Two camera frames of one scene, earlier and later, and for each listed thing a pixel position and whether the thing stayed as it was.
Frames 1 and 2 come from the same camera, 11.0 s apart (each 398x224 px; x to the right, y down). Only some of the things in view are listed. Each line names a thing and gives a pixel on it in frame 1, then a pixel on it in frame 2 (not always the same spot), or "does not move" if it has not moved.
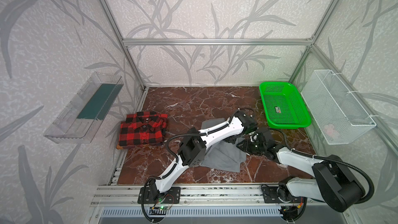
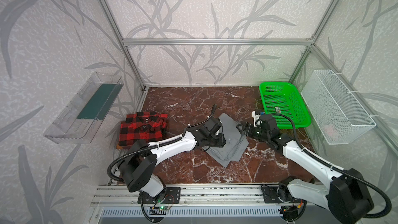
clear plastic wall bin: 76,124 does not move
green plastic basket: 284,107 does not move
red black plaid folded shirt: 142,128 does not move
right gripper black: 257,137 to 250,131
